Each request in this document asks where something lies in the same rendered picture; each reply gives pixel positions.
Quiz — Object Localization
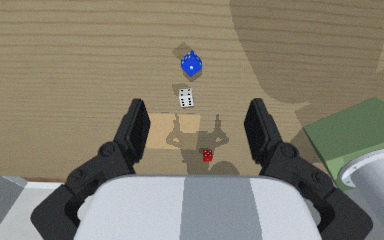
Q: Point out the blue die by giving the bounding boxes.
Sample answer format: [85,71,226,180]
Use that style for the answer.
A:
[181,50,202,77]

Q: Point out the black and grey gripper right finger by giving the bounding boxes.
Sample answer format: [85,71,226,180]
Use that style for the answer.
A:
[244,98,373,240]

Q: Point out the red die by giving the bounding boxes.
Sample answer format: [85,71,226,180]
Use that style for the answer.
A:
[203,150,213,161]

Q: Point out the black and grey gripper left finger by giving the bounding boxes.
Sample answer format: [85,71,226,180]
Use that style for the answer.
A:
[30,99,151,240]

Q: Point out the white die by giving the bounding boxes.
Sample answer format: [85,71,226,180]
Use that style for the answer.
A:
[179,88,194,107]

